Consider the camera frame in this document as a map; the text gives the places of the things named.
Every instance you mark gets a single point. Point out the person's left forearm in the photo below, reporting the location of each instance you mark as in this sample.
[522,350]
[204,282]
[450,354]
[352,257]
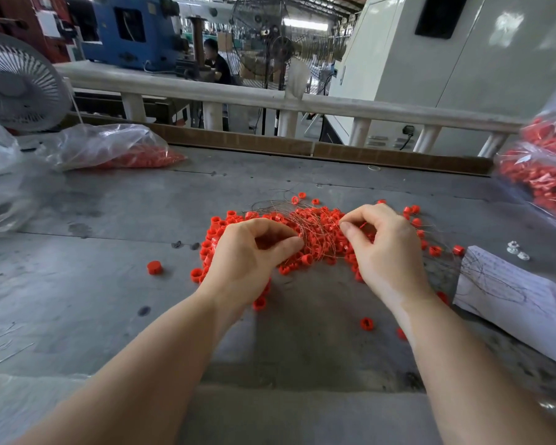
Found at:
[130,380]

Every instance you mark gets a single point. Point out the clear bag with red pieces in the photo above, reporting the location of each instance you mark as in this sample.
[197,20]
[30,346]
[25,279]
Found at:
[104,146]

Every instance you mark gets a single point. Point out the white paper sheet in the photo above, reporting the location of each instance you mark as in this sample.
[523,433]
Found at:
[514,306]

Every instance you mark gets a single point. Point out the person's left hand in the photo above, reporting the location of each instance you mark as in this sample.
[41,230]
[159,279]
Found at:
[241,264]

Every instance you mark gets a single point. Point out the small clear plastic piece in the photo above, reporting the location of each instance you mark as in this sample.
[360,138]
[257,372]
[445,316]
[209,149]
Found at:
[513,246]
[524,256]

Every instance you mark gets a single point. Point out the black pedestal fan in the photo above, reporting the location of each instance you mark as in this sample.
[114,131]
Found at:
[280,52]

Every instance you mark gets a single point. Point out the brown wooden board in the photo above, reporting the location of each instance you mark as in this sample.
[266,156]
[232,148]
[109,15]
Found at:
[259,141]

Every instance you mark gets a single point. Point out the lone red ring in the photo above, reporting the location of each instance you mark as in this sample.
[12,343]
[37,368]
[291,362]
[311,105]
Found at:
[155,268]

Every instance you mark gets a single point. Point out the blue industrial machine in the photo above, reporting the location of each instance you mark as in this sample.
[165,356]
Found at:
[145,39]

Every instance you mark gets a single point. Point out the white metal railing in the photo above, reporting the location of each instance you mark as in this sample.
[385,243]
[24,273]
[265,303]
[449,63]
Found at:
[215,91]

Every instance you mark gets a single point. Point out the person's right forearm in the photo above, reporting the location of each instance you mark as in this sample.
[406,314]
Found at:
[482,371]

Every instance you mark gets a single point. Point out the large grey machine cabinet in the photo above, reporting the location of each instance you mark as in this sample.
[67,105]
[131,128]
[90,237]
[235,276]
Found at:
[505,62]

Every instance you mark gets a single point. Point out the person's right hand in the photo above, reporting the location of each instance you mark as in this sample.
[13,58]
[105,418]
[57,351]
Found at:
[389,259]

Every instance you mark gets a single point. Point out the large clear bag red pieces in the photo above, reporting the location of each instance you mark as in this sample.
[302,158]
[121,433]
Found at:
[537,167]

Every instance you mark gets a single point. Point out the white desk fan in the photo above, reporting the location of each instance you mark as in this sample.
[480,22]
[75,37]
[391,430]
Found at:
[18,85]

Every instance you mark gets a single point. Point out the red industrial machine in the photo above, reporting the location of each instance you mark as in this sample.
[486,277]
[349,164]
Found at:
[17,18]

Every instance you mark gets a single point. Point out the pile of red plastic rings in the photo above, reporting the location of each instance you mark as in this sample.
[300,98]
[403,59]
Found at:
[320,231]

